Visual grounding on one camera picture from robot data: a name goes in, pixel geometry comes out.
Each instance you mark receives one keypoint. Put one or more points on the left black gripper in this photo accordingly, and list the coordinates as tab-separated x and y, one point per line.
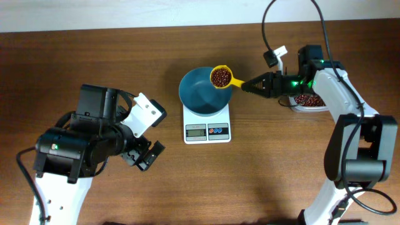
141	153

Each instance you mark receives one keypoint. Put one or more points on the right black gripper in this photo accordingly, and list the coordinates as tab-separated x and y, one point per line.
275	84

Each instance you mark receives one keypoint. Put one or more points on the yellow measuring scoop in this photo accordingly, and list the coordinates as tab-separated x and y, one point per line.
234	82

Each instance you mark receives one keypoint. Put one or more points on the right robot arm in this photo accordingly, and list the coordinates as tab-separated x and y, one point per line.
360	151

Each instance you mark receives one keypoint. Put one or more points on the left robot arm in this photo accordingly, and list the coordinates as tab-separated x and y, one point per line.
62	179

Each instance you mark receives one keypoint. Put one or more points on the red beans in scoop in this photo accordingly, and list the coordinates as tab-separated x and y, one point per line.
221	77

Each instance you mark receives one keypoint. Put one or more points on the white digital kitchen scale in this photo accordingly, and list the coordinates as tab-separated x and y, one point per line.
206	129

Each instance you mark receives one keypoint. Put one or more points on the teal blue bowl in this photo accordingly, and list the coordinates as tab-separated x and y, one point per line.
197	93

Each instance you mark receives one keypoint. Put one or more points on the clear plastic container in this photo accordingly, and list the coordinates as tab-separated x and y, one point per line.
302	109

